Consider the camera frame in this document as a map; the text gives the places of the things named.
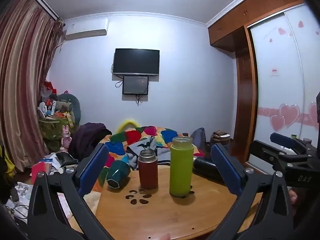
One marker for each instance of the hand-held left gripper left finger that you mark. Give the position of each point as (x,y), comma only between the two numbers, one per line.
(93,171)

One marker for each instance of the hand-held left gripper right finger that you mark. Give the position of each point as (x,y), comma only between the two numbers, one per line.
(226,171)

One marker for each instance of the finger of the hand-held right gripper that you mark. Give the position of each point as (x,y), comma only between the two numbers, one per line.
(270,155)
(282,140)

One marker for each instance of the green cup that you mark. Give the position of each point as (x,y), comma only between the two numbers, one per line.
(181,170)

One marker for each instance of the red steel-rimmed cup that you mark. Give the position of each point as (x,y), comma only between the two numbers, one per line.
(148,172)

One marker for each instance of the teal faceted cup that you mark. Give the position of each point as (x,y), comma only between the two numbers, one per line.
(117,173)

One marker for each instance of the person's right hand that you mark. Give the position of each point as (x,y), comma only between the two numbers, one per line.
(293,197)

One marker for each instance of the black bottle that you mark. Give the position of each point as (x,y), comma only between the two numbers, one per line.
(206,167)

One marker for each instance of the black pouch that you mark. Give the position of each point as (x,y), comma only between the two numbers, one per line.
(65,158)

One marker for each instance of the dark purple clothing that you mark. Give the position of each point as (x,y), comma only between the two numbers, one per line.
(86,137)

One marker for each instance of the pink rabbit toy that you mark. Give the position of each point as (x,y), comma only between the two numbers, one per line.
(66,137)

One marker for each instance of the red box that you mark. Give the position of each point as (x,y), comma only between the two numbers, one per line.
(40,170)

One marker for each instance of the colourful patchwork quilt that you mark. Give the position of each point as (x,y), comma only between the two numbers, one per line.
(136,133)

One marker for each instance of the yellow curved cushion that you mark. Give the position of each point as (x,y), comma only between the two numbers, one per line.
(128,125)

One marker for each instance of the grey printed cloth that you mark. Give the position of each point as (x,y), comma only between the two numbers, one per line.
(146,146)

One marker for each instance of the green fabric bag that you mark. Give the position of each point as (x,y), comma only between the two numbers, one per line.
(53,128)

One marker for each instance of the wooden wardrobe with sliding doors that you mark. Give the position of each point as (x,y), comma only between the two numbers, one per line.
(275,80)

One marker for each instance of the grey-green round cushion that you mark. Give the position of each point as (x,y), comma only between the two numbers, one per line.
(75,105)

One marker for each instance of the pile of papers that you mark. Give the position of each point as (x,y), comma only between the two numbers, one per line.
(21,192)

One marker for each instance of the round wooden table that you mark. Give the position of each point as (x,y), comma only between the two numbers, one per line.
(162,217)

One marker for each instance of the red paper bag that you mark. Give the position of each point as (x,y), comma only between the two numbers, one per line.
(51,86)

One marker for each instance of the small black monitor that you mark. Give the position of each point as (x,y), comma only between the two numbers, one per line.
(135,85)

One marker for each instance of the striped red curtain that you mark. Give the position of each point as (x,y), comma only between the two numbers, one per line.
(22,80)

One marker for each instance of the white air conditioner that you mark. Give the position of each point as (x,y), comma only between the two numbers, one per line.
(86,31)

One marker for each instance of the wall-mounted black television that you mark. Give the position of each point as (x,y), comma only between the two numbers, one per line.
(136,61)

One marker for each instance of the white curtain rail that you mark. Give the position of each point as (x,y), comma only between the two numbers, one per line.
(43,2)

